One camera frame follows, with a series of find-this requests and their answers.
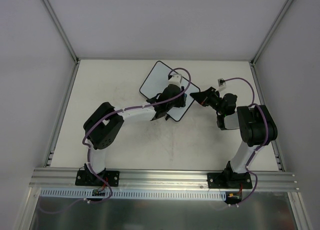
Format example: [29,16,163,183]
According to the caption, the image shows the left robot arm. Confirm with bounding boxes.
[75,84,187,187]

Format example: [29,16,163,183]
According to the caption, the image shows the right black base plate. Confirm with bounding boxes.
[207,171,253,190]

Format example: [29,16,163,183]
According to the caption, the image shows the blue black whiteboard eraser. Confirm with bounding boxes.
[183,94,187,107]

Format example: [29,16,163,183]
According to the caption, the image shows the white slotted cable duct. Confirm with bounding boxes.
[40,187,227,201]

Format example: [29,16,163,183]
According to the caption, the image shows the white whiteboard black frame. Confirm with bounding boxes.
[139,60,200,122]

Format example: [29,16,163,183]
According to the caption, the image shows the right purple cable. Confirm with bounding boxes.
[221,76,272,208]

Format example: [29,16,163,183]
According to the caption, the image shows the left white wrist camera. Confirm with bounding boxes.
[168,74,183,88]

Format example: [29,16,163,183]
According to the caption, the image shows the aluminium frame post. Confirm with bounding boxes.
[250,0,301,65]
[41,0,79,64]

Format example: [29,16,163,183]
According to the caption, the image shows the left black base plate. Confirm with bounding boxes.
[75,168,120,187]

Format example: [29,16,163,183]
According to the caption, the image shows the left aluminium frame post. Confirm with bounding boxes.
[41,0,79,64]

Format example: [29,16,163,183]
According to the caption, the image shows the right aluminium frame post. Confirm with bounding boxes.
[250,0,301,65]

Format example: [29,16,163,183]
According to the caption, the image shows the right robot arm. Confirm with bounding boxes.
[190,87,278,189]

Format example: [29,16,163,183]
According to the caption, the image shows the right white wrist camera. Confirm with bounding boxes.
[217,78,227,92]

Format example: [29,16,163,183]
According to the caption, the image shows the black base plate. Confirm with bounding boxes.
[75,168,120,187]
[207,171,253,190]

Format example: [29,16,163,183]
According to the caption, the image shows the aluminium mounting rail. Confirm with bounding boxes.
[29,167,300,192]

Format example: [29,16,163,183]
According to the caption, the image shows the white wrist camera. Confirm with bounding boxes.
[217,78,227,92]
[168,74,183,88]

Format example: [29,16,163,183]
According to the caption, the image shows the purple cable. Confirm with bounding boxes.
[221,76,272,208]
[81,67,193,205]

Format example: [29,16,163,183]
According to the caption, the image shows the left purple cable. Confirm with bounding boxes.
[81,67,193,205]

